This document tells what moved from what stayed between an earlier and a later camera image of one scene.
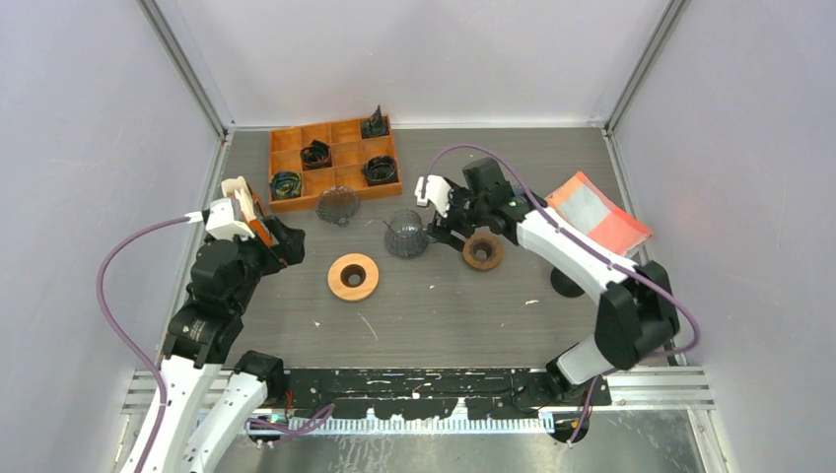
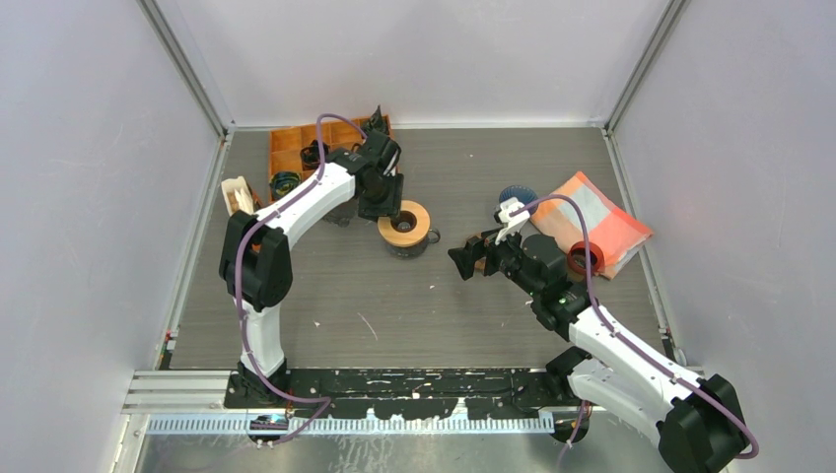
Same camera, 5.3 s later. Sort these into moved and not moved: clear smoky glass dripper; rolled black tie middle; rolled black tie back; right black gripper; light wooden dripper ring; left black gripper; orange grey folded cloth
Moved: left black gripper; light wooden dripper ring; right black gripper
Not moved: rolled black tie back; orange grey folded cloth; clear smoky glass dripper; rolled black tie middle
